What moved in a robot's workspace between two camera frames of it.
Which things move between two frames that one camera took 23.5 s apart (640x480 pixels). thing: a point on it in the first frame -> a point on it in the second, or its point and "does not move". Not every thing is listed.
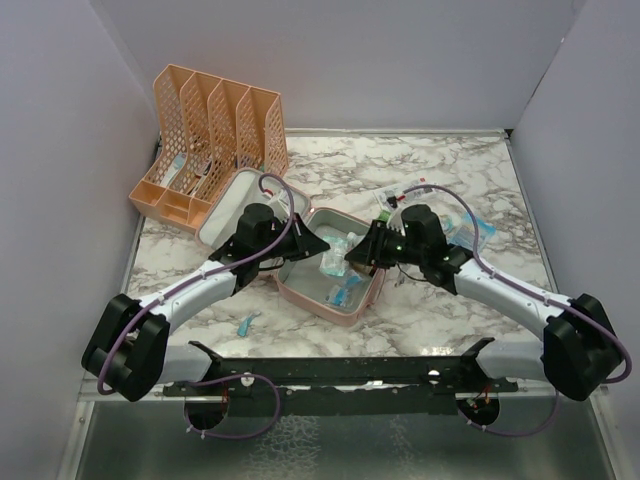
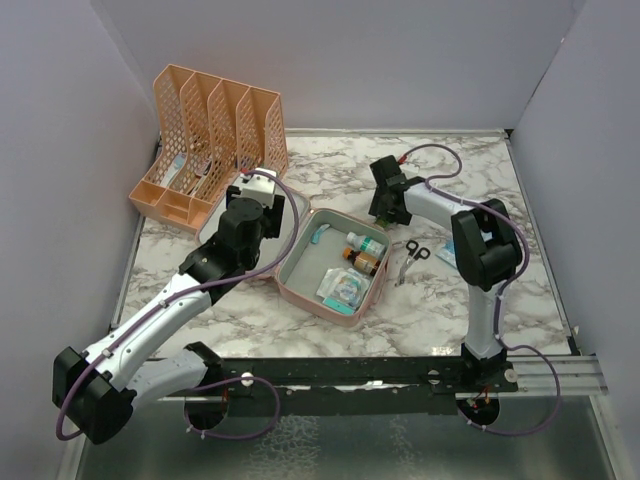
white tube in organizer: [175, 168] does not move
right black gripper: [371, 249] -> [379, 209]
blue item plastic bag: [333, 261] -> [339, 306]
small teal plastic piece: [245, 323] -> [318, 232]
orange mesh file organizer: [210, 130] does not move
